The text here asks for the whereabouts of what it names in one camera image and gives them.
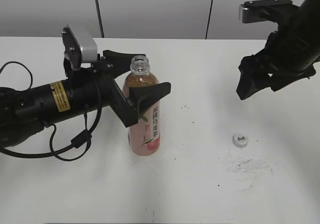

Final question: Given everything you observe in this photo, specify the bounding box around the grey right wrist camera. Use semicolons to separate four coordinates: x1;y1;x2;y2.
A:
238;0;298;25

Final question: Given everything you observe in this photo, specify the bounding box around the black hanging cable left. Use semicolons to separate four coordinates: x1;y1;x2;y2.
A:
91;0;105;38

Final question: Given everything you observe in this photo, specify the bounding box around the black hanging cable right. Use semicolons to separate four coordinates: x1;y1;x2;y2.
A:
204;0;217;40

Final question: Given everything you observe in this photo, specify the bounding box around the oolong tea bottle pink label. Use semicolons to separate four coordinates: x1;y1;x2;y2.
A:
122;55;160;156

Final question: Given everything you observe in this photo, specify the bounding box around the grey bottle cap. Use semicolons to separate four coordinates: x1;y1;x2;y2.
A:
232;133;249;148

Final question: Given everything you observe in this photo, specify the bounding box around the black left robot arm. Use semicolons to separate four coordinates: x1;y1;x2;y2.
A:
0;50;171;147

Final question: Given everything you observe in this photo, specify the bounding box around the black hanging cable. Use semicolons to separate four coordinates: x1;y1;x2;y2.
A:
204;0;217;40
91;0;105;38

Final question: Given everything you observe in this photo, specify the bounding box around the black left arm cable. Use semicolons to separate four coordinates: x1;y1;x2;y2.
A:
0;61;103;162

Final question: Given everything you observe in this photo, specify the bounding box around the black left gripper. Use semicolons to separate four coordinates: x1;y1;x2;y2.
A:
63;50;171;127

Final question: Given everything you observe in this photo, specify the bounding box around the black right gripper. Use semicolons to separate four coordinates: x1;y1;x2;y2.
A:
236;30;316;100

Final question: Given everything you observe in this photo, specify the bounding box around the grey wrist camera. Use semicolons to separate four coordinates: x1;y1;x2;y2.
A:
238;0;298;25
62;24;98;71

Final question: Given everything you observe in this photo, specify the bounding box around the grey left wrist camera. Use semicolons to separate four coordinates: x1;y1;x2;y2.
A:
62;24;98;71

